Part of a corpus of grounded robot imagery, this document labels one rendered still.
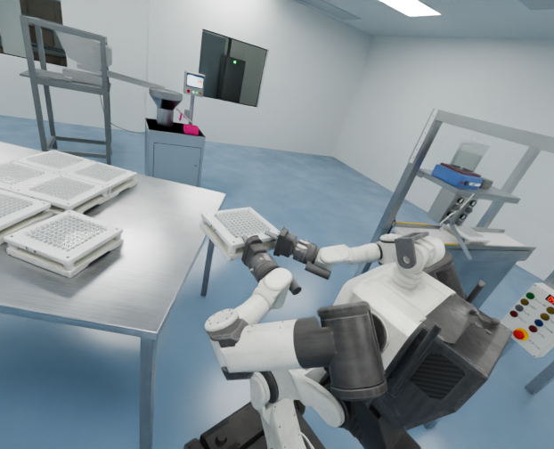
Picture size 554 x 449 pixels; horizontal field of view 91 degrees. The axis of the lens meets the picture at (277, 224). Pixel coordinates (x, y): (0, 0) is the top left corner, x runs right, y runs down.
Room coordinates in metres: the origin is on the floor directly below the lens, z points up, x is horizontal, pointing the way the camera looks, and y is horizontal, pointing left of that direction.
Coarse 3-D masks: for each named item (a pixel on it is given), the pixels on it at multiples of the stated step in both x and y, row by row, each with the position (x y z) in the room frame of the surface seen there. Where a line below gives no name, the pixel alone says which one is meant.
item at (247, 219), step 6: (222, 216) 0.96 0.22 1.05; (228, 216) 0.98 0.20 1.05; (234, 216) 0.99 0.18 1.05; (240, 216) 1.02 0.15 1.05; (246, 216) 1.03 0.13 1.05; (252, 216) 1.03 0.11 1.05; (228, 222) 0.94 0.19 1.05; (234, 222) 0.96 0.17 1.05; (240, 222) 0.96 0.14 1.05; (246, 222) 0.98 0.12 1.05; (252, 222) 0.99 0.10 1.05; (258, 222) 1.00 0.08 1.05; (234, 228) 0.90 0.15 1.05; (240, 228) 0.91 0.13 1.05; (246, 228) 0.93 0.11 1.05; (252, 228) 0.94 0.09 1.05; (258, 228) 0.96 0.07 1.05; (264, 228) 0.97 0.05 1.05
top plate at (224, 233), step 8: (240, 208) 1.10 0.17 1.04; (248, 208) 1.12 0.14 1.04; (208, 216) 0.95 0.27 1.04; (208, 224) 0.92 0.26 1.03; (216, 224) 0.91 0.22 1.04; (232, 224) 0.94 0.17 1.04; (216, 232) 0.87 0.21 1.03; (224, 232) 0.87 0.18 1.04; (264, 232) 0.95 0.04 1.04; (272, 232) 0.97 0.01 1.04; (280, 232) 0.99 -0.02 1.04; (224, 240) 0.83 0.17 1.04; (232, 240) 0.83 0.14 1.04; (240, 240) 0.85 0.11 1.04; (264, 240) 0.90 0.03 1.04; (272, 240) 0.94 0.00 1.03; (232, 248) 0.80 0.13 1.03
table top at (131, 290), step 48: (0, 144) 1.44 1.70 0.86; (144, 192) 1.34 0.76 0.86; (192, 192) 1.51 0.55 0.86; (144, 240) 0.94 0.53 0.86; (192, 240) 1.03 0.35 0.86; (0, 288) 0.54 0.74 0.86; (48, 288) 0.58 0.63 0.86; (96, 288) 0.63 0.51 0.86; (144, 288) 0.68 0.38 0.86; (144, 336) 0.53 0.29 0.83
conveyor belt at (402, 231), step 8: (400, 232) 1.85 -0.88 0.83; (408, 232) 1.88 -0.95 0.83; (416, 232) 1.93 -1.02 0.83; (432, 232) 2.02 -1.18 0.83; (440, 232) 2.06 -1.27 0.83; (440, 240) 1.90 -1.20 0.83; (448, 240) 1.94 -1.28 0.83; (496, 240) 2.24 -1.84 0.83; (504, 240) 2.30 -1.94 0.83; (512, 240) 2.36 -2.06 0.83
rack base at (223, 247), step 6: (204, 228) 0.94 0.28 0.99; (210, 228) 0.94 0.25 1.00; (210, 234) 0.90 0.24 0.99; (216, 234) 0.91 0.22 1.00; (216, 240) 0.87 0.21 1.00; (222, 240) 0.88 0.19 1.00; (216, 246) 0.86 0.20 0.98; (222, 246) 0.84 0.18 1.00; (228, 246) 0.85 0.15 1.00; (264, 246) 0.92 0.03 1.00; (270, 246) 0.94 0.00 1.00; (222, 252) 0.83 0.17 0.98; (240, 252) 0.84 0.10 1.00; (228, 258) 0.80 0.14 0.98; (234, 258) 0.82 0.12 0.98
